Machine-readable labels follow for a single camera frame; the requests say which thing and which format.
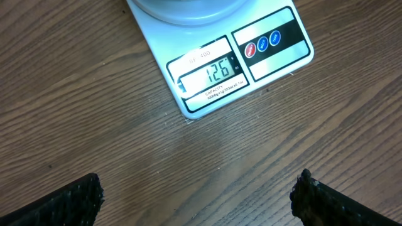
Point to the white digital kitchen scale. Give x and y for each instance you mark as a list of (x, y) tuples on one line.
[(214, 52)]

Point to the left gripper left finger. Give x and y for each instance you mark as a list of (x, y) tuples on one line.
[(76, 203)]

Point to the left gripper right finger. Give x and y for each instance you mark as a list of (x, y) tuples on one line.
[(315, 203)]

